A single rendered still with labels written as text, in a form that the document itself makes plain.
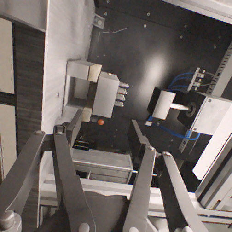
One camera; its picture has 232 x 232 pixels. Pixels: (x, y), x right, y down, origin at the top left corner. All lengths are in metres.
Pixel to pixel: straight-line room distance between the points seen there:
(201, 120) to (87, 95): 0.35
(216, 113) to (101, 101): 0.35
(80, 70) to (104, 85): 0.06
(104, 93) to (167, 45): 0.43
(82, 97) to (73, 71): 0.11
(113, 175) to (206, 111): 0.37
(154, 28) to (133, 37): 0.09
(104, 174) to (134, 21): 0.59
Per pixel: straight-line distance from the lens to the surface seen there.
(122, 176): 0.55
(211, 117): 0.51
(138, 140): 0.18
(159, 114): 0.45
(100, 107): 0.34
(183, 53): 0.72
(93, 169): 0.52
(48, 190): 0.35
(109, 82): 0.33
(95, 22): 0.65
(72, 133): 0.16
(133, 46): 0.65
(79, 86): 0.41
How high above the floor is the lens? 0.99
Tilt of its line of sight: 8 degrees up
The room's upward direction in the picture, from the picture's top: 101 degrees clockwise
